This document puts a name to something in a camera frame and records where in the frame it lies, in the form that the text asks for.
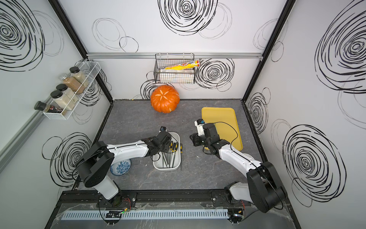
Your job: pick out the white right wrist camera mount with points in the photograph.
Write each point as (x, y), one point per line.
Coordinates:
(199, 125)

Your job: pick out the black corner frame post left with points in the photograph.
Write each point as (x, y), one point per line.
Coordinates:
(55, 4)

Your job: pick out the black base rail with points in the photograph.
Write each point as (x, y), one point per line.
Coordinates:
(128, 199)

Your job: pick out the spice jar brown contents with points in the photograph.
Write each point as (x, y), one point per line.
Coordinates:
(72, 83)

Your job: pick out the black corner frame post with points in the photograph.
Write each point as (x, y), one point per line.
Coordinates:
(272, 40)
(55, 4)

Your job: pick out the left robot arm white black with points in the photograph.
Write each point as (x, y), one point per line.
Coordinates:
(94, 165)

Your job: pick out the black wire wall basket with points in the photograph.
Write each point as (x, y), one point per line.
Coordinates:
(163, 60)

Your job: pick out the black corner frame post right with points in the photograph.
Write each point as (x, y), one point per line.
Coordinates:
(272, 40)

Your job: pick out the spice jar white contents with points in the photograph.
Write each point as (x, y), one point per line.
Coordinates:
(62, 100)

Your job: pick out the yellow tube package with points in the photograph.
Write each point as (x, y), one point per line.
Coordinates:
(184, 66)

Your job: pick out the aluminium wall rail left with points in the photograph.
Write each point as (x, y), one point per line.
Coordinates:
(9, 151)

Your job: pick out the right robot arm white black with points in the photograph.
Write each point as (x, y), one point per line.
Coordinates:
(264, 187)

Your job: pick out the grey slotted cable duct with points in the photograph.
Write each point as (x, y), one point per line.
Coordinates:
(144, 214)

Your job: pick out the yellow tray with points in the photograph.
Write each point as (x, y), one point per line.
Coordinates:
(226, 124)

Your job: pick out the spice jar black lid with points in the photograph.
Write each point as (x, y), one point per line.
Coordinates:
(67, 91)
(78, 75)

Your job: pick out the aluminium wall rail back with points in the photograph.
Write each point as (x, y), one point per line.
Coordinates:
(173, 55)

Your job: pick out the aluminium wall rail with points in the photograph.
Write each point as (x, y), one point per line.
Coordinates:
(9, 151)
(173, 55)

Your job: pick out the dark sauce bottle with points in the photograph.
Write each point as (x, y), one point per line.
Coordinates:
(47, 108)

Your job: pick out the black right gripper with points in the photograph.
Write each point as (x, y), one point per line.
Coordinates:
(195, 140)

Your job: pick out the clear acrylic spice shelf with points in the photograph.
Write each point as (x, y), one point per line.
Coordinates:
(77, 94)

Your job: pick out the file tool top black-yellow handle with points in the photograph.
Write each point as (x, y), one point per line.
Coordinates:
(181, 151)

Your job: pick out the orange pumpkin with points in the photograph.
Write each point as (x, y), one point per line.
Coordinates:
(165, 99)

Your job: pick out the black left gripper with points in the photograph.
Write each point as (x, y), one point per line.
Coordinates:
(167, 146)

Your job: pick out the blue patterned bowl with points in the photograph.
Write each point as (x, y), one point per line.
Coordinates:
(121, 168)

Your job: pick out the white plastic storage box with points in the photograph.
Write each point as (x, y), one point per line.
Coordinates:
(161, 160)

